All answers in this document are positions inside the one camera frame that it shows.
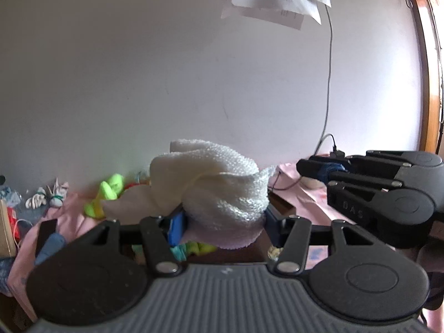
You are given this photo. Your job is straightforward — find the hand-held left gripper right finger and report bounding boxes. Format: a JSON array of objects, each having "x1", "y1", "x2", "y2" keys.
[{"x1": 264, "y1": 207, "x2": 393, "y2": 276}]

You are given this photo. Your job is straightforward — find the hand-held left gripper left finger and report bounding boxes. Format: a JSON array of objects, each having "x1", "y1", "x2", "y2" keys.
[{"x1": 74, "y1": 211, "x2": 188, "y2": 279}]

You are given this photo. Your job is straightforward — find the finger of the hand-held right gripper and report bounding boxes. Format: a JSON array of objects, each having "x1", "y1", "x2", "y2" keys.
[
  {"x1": 326, "y1": 178, "x2": 406, "y2": 223},
  {"x1": 296, "y1": 150, "x2": 413, "y2": 185}
]

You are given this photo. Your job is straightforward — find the pale thin towel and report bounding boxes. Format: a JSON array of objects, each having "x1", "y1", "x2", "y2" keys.
[{"x1": 102, "y1": 185, "x2": 266, "y2": 251}]

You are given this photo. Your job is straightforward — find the white fluffy towel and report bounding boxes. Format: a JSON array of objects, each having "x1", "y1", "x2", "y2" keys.
[{"x1": 149, "y1": 139, "x2": 277, "y2": 240}]

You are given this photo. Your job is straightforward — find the mint green cloth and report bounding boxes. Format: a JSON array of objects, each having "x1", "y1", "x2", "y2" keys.
[{"x1": 169, "y1": 244, "x2": 188, "y2": 261}]

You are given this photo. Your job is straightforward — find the yellow-green sock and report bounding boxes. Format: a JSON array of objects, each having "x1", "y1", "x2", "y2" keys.
[{"x1": 186, "y1": 242, "x2": 218, "y2": 256}]

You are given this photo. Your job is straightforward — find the neon green cloth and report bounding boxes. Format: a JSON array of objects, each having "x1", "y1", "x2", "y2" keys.
[{"x1": 84, "y1": 173, "x2": 125, "y2": 220}]

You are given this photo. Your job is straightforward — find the pink printed bed sheet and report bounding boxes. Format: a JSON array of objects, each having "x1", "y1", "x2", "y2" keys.
[{"x1": 7, "y1": 162, "x2": 392, "y2": 323}]

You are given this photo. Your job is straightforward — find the white glove bundle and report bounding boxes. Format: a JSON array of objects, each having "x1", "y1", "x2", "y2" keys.
[
  {"x1": 48, "y1": 178, "x2": 69, "y2": 208},
  {"x1": 26, "y1": 186, "x2": 48, "y2": 209}
]

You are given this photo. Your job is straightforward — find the black phone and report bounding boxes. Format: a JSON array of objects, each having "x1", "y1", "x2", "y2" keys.
[{"x1": 36, "y1": 218, "x2": 58, "y2": 254}]

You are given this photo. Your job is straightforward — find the red plastic bag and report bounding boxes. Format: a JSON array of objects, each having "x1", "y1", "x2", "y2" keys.
[{"x1": 8, "y1": 207, "x2": 23, "y2": 241}]

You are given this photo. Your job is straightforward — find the blue plastic bag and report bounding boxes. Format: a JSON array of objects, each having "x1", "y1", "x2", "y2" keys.
[{"x1": 0, "y1": 185, "x2": 22, "y2": 210}]

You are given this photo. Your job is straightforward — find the black cable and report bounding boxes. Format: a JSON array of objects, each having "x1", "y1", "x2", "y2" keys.
[{"x1": 270, "y1": 133, "x2": 340, "y2": 192}]

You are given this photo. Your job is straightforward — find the long wall cable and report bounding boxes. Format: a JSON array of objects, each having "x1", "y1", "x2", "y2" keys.
[{"x1": 313, "y1": 0, "x2": 334, "y2": 157}]

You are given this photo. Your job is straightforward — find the wooden window frame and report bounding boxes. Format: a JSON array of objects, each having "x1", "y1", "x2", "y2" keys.
[{"x1": 404, "y1": 0, "x2": 444, "y2": 155}]

